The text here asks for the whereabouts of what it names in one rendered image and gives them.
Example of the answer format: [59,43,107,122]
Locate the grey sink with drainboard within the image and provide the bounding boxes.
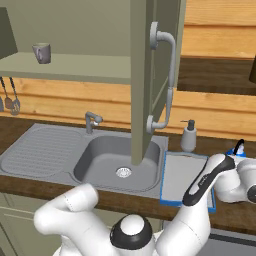
[0,122,170,200]

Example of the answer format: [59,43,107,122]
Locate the grey hanging slotted spoon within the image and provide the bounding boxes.
[8,77,22,117]

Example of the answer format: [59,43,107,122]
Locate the grey mug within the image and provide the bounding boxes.
[31,42,52,65]

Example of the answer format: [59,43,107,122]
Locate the white soap dispenser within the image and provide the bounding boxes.
[179,119,198,154]

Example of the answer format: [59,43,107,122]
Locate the blue-rimmed grey tray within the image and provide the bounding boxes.
[159,150,217,214]

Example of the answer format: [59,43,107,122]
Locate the grey dishwasher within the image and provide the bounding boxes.
[196,227,256,256]

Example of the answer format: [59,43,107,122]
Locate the dark object on shelf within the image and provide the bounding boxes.
[248,55,256,85]

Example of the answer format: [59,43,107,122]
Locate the grey hanging spatula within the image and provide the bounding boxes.
[0,77,14,110]

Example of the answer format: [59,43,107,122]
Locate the olive green cabinet door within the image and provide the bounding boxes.
[0,6,19,61]
[129,0,188,166]

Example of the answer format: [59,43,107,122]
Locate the grey tap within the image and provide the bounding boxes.
[84,111,104,135]

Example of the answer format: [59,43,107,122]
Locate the grey cabinet door handle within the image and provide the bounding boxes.
[146,21,177,135]

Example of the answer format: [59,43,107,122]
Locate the olive green wall cabinet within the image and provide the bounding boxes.
[0,0,134,85]

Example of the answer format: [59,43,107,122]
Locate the olive green base cupboards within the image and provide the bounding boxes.
[0,191,168,256]

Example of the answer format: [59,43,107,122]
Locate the dark wooden wall shelf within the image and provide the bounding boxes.
[176,57,256,97]

